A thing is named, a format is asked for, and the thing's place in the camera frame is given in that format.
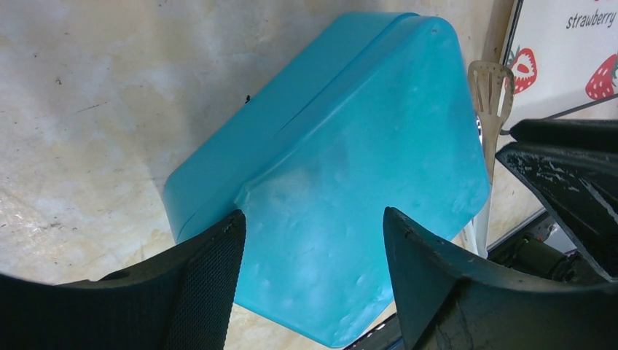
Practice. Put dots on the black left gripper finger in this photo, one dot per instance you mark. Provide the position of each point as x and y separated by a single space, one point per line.
178 299

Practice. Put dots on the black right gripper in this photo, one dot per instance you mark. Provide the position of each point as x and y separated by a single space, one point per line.
449 298

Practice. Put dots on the metal tongs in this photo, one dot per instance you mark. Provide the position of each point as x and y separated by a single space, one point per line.
493 87

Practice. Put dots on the teal box lid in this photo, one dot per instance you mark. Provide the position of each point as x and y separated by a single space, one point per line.
403 135

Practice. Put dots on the teal chocolate box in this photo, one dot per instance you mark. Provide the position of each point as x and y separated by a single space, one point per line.
202 189

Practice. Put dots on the strawberry print tray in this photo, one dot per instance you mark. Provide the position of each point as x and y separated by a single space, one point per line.
563 55

